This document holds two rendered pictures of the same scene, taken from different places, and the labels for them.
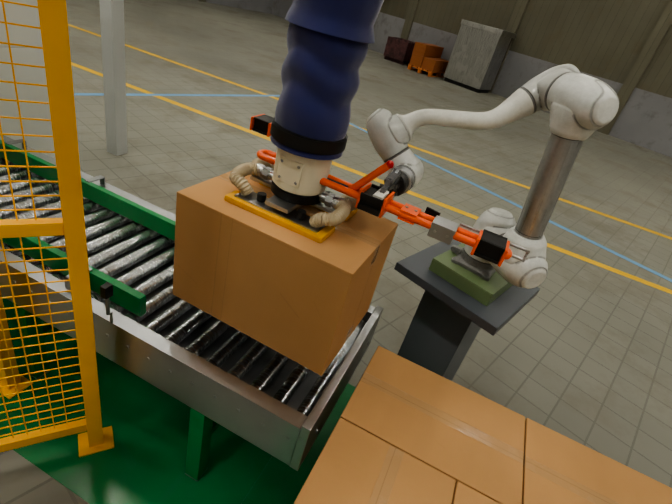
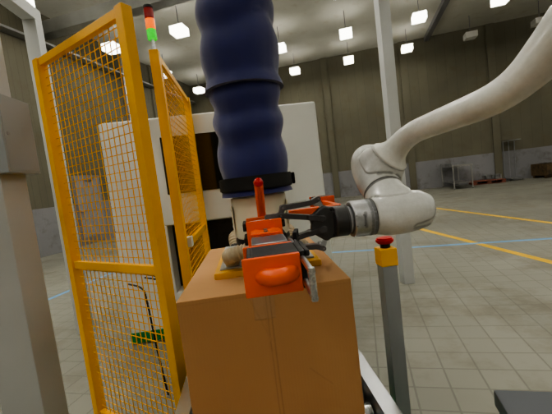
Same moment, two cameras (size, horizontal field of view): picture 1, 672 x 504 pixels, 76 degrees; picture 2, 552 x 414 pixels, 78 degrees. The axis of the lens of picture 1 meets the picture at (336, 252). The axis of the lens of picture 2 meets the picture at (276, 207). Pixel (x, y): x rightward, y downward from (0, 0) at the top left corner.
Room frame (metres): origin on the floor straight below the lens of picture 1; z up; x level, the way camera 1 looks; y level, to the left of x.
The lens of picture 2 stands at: (0.92, -0.84, 1.32)
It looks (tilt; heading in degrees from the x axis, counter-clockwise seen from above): 5 degrees down; 69
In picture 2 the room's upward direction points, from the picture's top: 7 degrees counter-clockwise
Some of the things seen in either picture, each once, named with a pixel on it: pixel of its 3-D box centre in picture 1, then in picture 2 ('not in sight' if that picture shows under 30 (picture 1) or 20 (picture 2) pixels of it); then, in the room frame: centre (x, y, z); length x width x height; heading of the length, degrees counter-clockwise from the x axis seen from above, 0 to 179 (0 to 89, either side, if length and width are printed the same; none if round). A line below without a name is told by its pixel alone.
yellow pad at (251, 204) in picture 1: (280, 209); (235, 255); (1.15, 0.20, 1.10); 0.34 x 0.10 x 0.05; 73
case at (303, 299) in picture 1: (284, 259); (269, 320); (1.23, 0.17, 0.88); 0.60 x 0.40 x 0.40; 72
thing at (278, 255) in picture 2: (490, 247); (270, 267); (1.06, -0.40, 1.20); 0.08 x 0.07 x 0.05; 73
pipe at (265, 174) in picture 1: (297, 188); not in sight; (1.24, 0.17, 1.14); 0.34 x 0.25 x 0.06; 73
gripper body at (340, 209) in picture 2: (394, 186); (329, 222); (1.32, -0.12, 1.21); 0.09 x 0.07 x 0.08; 164
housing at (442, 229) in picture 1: (443, 229); (269, 250); (1.11, -0.28, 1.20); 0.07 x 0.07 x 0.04; 73
